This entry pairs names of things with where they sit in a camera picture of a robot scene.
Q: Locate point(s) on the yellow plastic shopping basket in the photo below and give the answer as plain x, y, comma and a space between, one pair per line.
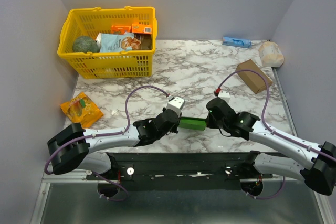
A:
93, 21

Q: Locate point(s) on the beige wrapped paper bag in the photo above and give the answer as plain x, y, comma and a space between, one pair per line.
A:
271, 55

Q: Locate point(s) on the green round melon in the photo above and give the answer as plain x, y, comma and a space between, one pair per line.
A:
85, 44

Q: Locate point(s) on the light blue carton box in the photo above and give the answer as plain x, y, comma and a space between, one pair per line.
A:
236, 42

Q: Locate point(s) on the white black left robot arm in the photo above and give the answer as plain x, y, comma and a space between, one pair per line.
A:
69, 148

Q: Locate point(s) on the orange candy bag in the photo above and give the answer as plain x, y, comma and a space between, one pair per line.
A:
81, 109

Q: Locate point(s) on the green paper box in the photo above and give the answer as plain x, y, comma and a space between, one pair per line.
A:
192, 123

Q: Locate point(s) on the orange barcode box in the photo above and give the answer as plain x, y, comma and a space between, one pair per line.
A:
141, 28

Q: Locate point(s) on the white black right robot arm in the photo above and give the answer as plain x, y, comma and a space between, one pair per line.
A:
312, 163

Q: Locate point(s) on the light blue snack pouch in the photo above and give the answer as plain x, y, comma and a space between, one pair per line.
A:
117, 43

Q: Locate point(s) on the brown cardboard box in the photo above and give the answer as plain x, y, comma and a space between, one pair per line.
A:
251, 76

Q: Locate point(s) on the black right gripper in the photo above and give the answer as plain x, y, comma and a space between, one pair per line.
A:
210, 120

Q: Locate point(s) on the orange snack box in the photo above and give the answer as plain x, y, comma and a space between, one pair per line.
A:
120, 30

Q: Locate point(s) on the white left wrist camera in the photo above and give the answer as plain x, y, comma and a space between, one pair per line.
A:
175, 104

